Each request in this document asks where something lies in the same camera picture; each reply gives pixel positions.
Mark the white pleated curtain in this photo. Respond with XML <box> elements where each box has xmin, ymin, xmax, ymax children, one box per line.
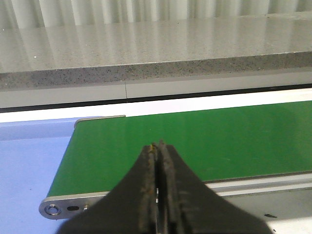
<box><xmin>0</xmin><ymin>0</ymin><xmax>312</xmax><ymax>30</ymax></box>

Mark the aluminium conveyor frame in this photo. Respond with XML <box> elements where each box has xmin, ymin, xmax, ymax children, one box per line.
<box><xmin>39</xmin><ymin>88</ymin><xmax>312</xmax><ymax>219</ymax></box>

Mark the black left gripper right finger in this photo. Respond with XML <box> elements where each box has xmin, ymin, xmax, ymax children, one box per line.
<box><xmin>157</xmin><ymin>141</ymin><xmax>272</xmax><ymax>234</ymax></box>

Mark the grey speckled stone counter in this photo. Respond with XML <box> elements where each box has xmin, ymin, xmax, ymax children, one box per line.
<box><xmin>0</xmin><ymin>12</ymin><xmax>312</xmax><ymax>91</ymax></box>

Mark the green conveyor belt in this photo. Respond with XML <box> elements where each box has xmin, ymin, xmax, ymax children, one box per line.
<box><xmin>48</xmin><ymin>101</ymin><xmax>312</xmax><ymax>196</ymax></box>

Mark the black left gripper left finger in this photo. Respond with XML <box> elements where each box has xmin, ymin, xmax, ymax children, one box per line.
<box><xmin>57</xmin><ymin>145</ymin><xmax>157</xmax><ymax>234</ymax></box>

